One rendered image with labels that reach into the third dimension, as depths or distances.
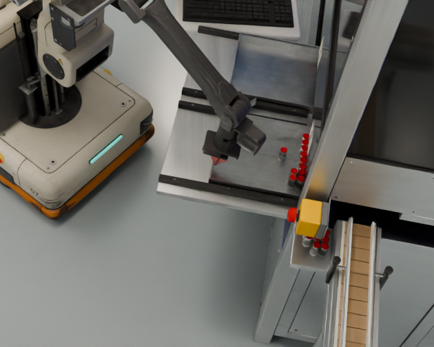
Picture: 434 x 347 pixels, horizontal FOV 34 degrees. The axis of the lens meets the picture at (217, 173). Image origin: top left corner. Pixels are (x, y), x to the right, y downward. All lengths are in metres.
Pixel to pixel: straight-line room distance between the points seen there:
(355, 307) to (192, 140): 0.69
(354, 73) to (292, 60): 0.87
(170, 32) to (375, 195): 0.67
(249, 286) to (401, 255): 0.91
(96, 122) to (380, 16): 1.73
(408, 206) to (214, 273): 1.17
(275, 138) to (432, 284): 0.65
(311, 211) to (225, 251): 1.13
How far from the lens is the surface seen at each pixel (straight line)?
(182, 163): 2.06
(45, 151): 2.85
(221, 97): 1.79
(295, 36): 2.59
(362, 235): 1.96
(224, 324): 2.79
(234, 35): 2.40
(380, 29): 1.45
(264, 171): 2.07
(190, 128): 2.14
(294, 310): 2.49
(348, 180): 1.82
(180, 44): 1.76
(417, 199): 1.88
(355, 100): 1.59
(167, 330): 2.76
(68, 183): 2.81
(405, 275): 2.22
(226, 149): 1.94
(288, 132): 2.18
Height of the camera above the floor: 2.55
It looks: 54 degrees down
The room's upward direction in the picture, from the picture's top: 9 degrees clockwise
